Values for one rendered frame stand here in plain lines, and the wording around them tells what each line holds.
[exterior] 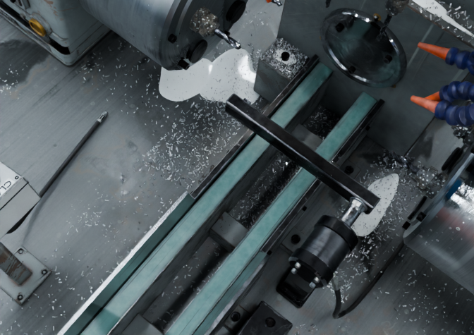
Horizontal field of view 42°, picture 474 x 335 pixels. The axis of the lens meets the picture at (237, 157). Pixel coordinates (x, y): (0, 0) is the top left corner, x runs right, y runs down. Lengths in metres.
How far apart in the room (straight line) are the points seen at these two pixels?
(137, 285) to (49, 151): 0.33
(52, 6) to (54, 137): 0.23
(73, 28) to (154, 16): 0.28
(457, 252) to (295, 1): 0.46
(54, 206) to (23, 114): 0.19
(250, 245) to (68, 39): 0.49
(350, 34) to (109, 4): 0.36
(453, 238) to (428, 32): 0.28
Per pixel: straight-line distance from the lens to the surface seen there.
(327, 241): 0.81
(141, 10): 0.89
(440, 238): 0.81
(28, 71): 1.21
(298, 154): 0.86
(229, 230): 1.00
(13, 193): 0.81
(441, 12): 0.89
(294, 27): 1.06
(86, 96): 1.17
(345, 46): 1.00
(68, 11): 1.09
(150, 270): 0.91
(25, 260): 1.06
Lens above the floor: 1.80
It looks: 66 degrees down
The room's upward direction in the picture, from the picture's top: 10 degrees clockwise
